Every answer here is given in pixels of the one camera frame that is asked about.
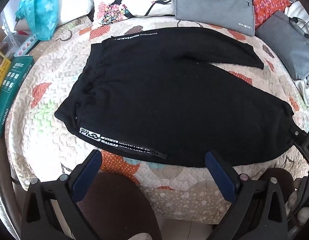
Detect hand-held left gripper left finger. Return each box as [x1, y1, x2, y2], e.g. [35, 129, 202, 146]
[21, 149, 103, 240]

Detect red floral cloth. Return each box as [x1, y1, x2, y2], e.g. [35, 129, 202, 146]
[238, 0, 292, 29]

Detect grey laptop bag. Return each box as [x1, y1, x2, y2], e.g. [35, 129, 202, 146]
[256, 10, 309, 80]
[174, 0, 256, 35]

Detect person's right leg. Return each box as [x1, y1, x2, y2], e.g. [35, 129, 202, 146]
[260, 167, 295, 198]

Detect person's left leg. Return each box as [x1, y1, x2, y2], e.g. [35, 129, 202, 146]
[77, 172, 162, 240]

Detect teal star print cloth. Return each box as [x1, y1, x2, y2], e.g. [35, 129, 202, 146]
[15, 0, 70, 40]

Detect white tray with coloured shapes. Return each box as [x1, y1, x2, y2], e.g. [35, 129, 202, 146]
[14, 34, 41, 57]

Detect green box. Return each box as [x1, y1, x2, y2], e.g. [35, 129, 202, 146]
[0, 55, 33, 138]

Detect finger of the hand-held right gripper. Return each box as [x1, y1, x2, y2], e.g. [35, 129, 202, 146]
[286, 119, 309, 160]

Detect quilted heart pattern blanket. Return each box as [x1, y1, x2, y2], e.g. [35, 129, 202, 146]
[4, 15, 309, 228]

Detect yellow box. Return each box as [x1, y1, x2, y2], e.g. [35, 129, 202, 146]
[0, 25, 11, 103]

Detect white printed figure pillow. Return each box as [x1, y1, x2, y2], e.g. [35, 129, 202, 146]
[93, 0, 176, 25]

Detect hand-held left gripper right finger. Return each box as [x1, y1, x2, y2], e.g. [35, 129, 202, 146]
[205, 150, 289, 240]

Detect black pants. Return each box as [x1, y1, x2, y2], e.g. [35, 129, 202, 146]
[54, 26, 295, 168]

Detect person's leg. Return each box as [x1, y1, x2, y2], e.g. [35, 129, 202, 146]
[77, 172, 162, 240]
[260, 167, 295, 198]

